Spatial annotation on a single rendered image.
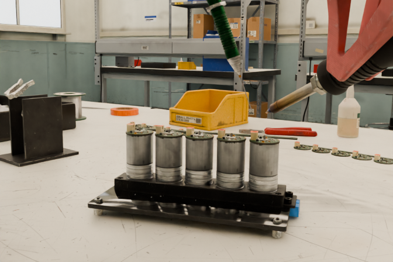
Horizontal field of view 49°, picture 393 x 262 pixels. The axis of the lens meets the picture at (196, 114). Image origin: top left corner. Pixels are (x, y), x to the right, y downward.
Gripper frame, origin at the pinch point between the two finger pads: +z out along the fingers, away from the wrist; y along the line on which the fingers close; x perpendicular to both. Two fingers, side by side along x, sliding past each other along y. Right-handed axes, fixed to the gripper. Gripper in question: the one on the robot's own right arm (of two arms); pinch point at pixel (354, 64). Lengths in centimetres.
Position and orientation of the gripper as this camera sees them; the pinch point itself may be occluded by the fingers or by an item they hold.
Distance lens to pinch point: 28.4
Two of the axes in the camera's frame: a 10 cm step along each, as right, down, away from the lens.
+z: -2.5, 8.0, 5.5
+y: -8.7, 0.6, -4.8
